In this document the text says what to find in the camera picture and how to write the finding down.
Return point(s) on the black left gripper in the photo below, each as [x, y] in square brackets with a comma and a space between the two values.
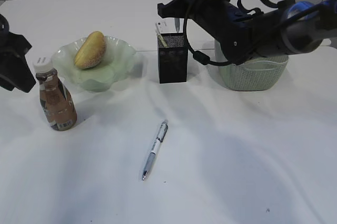
[15, 72]

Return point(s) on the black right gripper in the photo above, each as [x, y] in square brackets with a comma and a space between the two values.
[232, 26]

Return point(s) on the brown coffee bottle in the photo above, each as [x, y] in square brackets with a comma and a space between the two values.
[55, 99]

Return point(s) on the clear plastic ruler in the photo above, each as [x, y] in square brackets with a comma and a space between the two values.
[162, 27]

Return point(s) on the cream white pen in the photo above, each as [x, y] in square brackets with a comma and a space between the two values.
[160, 37]

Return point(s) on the yellow sugared bread bun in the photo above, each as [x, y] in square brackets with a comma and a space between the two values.
[91, 52]

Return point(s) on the white grey-grip pen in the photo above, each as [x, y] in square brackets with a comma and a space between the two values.
[160, 135]

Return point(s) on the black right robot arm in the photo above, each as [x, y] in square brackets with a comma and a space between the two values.
[290, 28]

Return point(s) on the black mesh pen holder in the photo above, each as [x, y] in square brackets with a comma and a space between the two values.
[172, 59]

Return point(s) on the green plastic woven basket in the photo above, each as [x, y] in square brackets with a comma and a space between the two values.
[254, 75]

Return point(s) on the green glass wavy plate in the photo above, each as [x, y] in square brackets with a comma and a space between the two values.
[117, 63]

